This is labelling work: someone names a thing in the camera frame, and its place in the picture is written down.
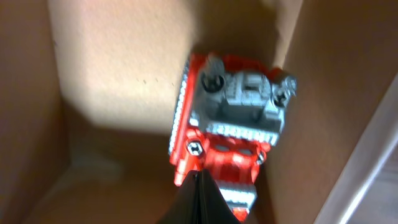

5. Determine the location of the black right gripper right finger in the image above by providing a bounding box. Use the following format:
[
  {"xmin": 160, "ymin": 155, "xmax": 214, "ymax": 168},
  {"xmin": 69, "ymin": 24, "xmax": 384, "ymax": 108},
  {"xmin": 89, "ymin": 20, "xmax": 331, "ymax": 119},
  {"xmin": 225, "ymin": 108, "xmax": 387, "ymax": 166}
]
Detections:
[{"xmin": 197, "ymin": 169, "xmax": 241, "ymax": 224}]

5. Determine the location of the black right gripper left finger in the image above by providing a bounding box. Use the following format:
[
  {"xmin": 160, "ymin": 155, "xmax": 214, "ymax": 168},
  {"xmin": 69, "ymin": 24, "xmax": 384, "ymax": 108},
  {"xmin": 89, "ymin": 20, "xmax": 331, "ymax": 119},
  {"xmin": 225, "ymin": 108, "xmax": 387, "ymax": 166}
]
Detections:
[{"xmin": 157, "ymin": 170, "xmax": 199, "ymax": 224}]

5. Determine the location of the white cardboard box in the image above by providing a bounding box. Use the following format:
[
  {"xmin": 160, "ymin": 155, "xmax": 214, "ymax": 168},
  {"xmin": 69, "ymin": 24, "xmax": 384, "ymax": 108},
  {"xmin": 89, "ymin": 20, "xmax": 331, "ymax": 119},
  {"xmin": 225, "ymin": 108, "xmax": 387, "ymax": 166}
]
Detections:
[{"xmin": 1, "ymin": 0, "xmax": 397, "ymax": 223}]

